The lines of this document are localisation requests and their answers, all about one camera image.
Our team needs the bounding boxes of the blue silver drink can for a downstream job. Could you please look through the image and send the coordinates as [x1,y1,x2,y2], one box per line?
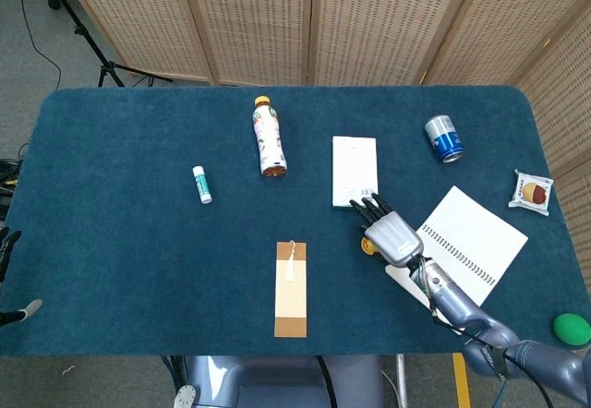
[424,114,465,164]

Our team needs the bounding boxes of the cream bookmark tassel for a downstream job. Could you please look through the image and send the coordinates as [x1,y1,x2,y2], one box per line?
[284,239,297,283]

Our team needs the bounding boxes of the green ball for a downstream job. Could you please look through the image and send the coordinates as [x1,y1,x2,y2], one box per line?
[553,313,591,347]

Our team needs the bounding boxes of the orange cream paper bookmark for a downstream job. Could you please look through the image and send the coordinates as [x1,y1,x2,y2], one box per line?
[273,240,308,339]

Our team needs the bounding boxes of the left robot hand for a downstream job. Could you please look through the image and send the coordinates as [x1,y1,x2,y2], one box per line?
[0,227,44,328]

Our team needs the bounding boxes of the blue velvet tablecloth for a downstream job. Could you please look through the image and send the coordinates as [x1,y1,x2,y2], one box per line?
[0,85,584,358]

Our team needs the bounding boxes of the white spiral notebook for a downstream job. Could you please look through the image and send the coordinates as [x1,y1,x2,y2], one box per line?
[384,185,530,308]

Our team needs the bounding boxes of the grey robot torso base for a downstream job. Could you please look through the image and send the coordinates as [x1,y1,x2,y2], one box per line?
[172,354,385,408]

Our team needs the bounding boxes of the black floor cable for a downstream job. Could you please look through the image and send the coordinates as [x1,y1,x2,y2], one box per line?
[7,0,63,91]

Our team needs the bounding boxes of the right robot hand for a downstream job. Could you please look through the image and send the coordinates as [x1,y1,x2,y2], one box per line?
[348,192,426,270]

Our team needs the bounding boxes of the white table leg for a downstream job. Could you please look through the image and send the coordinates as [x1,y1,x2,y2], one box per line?
[395,354,409,408]

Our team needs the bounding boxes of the white green flat box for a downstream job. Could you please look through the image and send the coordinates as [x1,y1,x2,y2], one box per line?
[331,135,380,210]

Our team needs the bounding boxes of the plastic drink bottle yellow cap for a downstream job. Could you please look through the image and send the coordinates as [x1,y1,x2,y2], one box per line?
[251,95,289,178]

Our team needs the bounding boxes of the wooden rattan folding screen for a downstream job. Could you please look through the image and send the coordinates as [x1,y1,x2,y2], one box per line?
[54,0,591,261]

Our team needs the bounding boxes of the yellow floor tape strip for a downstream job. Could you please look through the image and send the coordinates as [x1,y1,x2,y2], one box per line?
[452,352,472,408]

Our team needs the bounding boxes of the cable bundle beside table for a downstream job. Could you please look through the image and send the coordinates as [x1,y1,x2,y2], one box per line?
[0,142,30,210]

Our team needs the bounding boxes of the white green glue stick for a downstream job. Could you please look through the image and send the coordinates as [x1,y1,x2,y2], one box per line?
[191,165,214,205]

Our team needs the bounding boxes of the black tripod stand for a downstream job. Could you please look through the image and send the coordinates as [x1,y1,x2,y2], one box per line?
[35,0,175,89]

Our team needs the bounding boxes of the white snack packet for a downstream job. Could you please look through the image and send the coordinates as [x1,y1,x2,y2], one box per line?
[508,169,555,217]

